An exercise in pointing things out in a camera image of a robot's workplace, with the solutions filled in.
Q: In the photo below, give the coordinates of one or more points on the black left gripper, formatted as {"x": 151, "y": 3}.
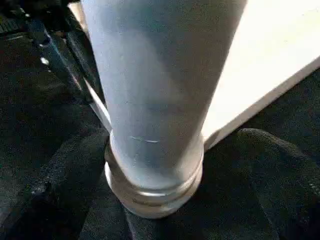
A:
{"x": 37, "y": 12}

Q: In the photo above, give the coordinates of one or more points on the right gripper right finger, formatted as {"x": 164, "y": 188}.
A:
{"x": 282, "y": 187}

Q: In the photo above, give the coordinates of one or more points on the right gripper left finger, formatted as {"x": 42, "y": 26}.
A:
{"x": 62, "y": 187}

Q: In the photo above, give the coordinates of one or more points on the white plastic table top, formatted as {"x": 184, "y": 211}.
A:
{"x": 270, "y": 62}

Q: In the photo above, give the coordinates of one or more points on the white plastic table leg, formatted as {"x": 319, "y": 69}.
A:
{"x": 155, "y": 87}

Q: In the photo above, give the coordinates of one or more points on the black work surface mat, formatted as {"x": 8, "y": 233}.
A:
{"x": 30, "y": 112}

